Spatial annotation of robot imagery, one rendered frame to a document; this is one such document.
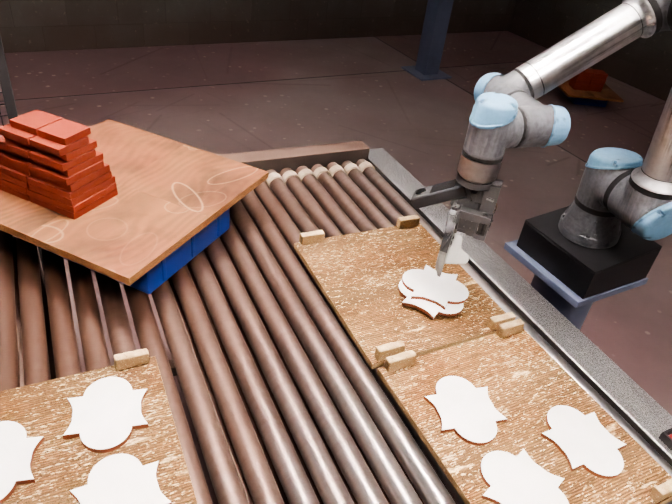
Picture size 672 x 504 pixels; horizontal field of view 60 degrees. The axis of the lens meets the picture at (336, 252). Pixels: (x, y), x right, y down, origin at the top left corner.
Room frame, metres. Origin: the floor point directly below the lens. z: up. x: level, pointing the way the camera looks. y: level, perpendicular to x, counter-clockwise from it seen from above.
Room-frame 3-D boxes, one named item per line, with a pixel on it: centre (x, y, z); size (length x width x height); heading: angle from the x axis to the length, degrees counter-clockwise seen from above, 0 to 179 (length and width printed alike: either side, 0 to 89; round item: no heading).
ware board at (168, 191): (1.13, 0.51, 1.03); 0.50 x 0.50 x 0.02; 69
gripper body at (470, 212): (1.01, -0.25, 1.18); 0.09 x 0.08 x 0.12; 73
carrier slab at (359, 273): (1.04, -0.15, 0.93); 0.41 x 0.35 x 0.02; 29
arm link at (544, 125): (1.07, -0.33, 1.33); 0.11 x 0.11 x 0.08; 23
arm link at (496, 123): (1.01, -0.25, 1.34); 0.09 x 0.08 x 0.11; 113
